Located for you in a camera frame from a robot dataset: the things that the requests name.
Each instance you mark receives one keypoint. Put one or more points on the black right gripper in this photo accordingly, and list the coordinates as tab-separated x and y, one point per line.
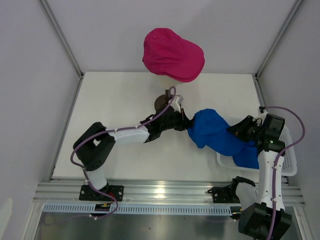
238	129

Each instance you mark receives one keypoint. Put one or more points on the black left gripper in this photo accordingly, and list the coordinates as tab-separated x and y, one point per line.
184	122

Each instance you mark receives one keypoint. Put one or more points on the blue cap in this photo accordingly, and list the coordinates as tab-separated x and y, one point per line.
247	157
210	130

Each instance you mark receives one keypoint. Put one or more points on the cream mannequin head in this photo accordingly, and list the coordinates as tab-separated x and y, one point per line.
165	82

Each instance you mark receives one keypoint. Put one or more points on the pink cap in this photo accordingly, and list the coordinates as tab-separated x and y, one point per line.
165	53
185	80

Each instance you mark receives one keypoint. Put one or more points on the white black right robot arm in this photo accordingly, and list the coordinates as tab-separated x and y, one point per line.
263	215

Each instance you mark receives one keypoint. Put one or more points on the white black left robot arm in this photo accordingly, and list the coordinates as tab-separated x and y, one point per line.
95	145

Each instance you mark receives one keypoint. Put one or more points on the white plastic basket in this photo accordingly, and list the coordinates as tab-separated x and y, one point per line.
289	166

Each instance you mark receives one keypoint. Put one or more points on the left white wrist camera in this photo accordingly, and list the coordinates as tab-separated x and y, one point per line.
176	102

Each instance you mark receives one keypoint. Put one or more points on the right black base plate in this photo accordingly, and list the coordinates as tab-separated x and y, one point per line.
224	195

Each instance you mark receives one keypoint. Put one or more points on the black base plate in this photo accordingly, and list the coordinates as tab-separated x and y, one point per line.
107	193
224	195

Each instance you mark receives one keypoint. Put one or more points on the aluminium mounting rail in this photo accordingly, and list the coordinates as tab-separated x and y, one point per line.
148	192

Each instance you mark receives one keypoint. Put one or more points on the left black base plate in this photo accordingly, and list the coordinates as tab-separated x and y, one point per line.
107	193

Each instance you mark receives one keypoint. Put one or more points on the right aluminium frame post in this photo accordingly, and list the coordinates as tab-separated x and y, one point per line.
288	22

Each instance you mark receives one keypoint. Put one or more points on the aluminium frame post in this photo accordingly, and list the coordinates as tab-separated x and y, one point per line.
288	22
52	20

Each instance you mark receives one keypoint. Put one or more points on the white slotted cable duct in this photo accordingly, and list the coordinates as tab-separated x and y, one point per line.
142	209

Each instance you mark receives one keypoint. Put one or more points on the left aluminium frame post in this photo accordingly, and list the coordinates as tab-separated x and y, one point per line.
52	20

